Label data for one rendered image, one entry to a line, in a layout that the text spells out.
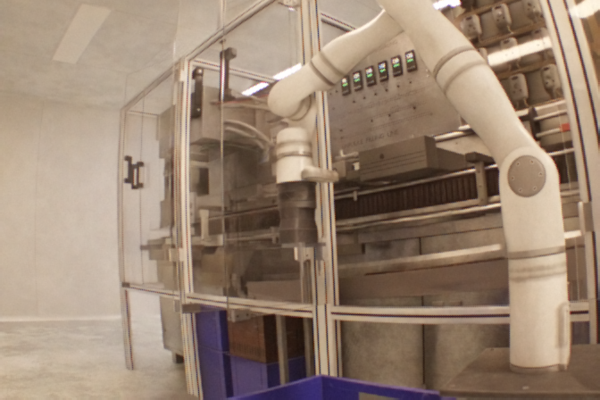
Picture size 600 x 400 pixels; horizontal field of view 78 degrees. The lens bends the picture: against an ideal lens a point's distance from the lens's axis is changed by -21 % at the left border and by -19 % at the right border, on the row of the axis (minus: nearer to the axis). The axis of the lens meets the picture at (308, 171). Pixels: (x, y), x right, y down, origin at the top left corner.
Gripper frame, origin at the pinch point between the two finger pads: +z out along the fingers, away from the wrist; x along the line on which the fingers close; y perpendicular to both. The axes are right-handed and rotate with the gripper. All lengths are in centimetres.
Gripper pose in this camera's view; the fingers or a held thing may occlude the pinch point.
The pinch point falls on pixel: (311, 276)
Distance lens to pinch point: 86.3
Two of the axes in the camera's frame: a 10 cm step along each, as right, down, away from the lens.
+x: -6.2, -1.1, -7.8
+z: 0.5, 9.8, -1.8
